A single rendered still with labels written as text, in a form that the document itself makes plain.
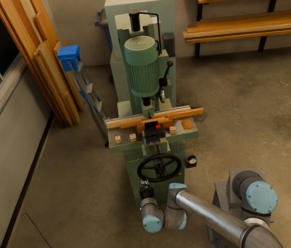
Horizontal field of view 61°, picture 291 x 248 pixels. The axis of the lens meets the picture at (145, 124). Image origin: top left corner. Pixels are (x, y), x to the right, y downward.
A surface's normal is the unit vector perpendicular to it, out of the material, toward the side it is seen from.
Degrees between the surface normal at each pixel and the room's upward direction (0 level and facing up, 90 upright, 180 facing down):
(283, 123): 0
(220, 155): 0
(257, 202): 39
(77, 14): 90
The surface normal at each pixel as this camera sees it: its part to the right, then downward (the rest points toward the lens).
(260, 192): -0.11, -0.08
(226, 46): 0.02, 0.71
